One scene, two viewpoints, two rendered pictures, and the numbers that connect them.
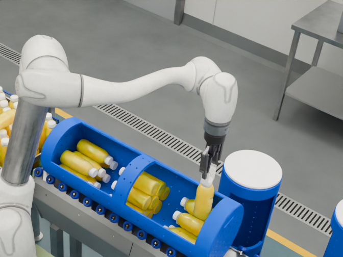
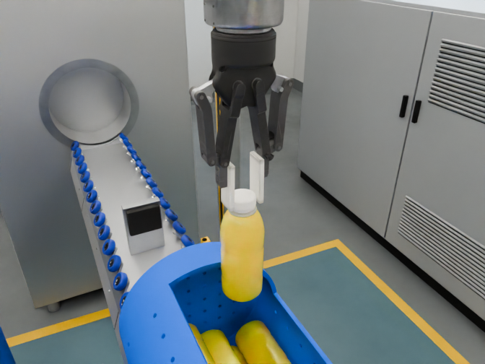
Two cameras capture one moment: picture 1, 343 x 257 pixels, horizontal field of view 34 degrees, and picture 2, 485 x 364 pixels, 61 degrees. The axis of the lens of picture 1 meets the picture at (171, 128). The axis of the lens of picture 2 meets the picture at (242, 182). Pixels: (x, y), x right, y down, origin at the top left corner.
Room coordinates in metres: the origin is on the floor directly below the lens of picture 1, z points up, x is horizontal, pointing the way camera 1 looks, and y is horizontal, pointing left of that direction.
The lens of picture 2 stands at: (1.97, 0.12, 1.67)
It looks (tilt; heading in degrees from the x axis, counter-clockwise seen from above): 29 degrees down; 213
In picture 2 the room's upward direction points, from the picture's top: straight up
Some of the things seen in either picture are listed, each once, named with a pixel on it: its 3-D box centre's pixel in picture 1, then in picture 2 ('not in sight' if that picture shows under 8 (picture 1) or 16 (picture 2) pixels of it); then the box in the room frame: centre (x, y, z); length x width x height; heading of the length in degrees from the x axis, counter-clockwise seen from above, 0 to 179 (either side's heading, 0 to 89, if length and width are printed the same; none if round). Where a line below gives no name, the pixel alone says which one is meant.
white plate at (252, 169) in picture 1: (252, 169); not in sight; (2.06, -0.41, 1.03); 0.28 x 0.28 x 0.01
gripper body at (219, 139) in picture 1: (214, 140); (243, 68); (1.56, -0.15, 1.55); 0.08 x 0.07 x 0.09; 150
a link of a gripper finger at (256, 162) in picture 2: (205, 177); (256, 177); (1.54, -0.14, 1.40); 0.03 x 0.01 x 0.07; 60
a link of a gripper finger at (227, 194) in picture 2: (211, 171); (227, 184); (1.58, -0.17, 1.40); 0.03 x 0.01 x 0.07; 60
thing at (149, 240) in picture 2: not in sight; (144, 227); (1.34, -0.62, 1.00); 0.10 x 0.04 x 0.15; 150
